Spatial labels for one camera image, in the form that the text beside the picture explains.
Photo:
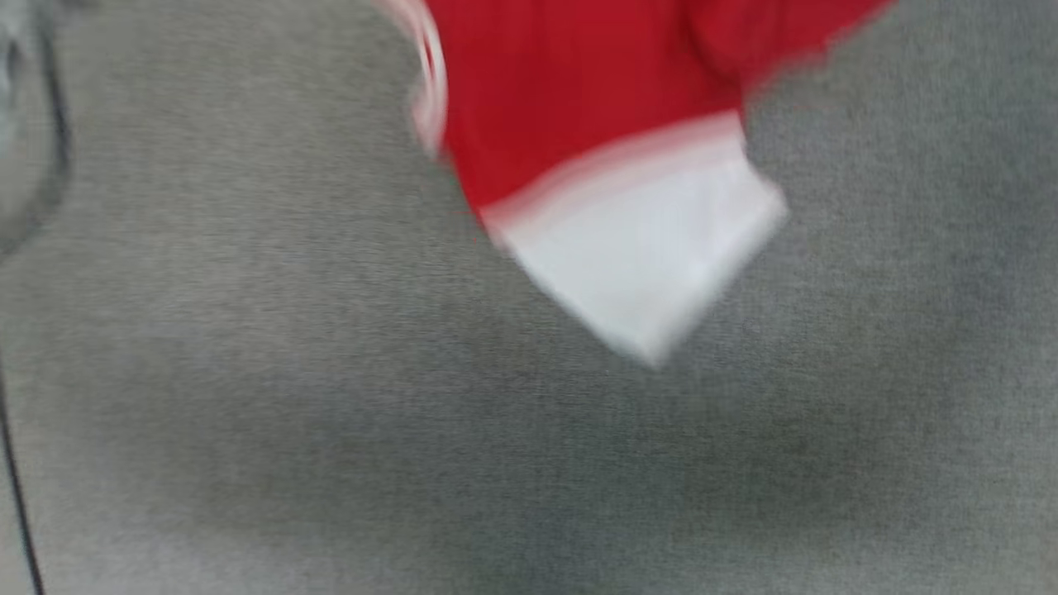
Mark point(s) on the red and white garment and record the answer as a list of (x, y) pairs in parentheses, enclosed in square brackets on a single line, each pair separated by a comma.
[(579, 99)]

